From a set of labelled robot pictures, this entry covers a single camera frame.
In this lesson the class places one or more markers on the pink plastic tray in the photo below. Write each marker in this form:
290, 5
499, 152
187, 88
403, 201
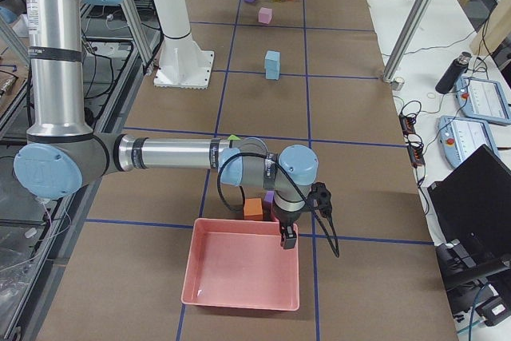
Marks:
241, 264

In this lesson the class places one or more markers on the pink foam block near tray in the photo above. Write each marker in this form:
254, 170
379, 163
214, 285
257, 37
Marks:
273, 216

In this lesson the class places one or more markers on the lower teach pendant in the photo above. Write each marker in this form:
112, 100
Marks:
462, 136

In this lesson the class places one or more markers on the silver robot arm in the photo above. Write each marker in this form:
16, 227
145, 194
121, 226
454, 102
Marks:
64, 152

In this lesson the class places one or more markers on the black water bottle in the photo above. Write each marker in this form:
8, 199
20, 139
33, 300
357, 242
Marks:
457, 67

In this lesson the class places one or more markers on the upper teach pendant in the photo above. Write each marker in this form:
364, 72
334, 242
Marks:
482, 99

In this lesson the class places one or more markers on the black laptop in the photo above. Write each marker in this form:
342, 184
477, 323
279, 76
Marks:
474, 200

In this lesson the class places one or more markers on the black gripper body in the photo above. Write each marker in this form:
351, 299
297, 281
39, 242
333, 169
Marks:
286, 218

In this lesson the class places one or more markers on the green foam block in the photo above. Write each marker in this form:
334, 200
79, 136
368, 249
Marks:
234, 138

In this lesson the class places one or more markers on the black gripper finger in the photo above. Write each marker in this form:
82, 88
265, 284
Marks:
289, 237
282, 236

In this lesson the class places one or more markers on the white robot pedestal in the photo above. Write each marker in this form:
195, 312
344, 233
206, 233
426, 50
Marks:
182, 63

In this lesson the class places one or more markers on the black monitor stand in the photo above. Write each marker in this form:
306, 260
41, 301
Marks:
459, 268

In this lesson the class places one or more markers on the orange foam block right side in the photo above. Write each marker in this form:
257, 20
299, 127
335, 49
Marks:
253, 209

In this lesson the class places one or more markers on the teach pendant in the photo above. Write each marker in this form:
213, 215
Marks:
482, 99
462, 136

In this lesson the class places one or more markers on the purple foam block right side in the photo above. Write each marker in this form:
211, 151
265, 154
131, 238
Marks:
267, 201

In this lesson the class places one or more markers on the aluminium frame post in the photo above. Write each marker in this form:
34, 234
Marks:
410, 26

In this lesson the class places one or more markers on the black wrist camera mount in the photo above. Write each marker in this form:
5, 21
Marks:
321, 196

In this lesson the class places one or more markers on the small metal cylinder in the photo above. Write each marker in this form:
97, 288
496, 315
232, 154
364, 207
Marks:
397, 83

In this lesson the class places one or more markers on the light blue foam block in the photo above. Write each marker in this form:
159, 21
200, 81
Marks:
272, 60
272, 73

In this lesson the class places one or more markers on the lilac pink foam block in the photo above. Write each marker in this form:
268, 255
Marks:
265, 15

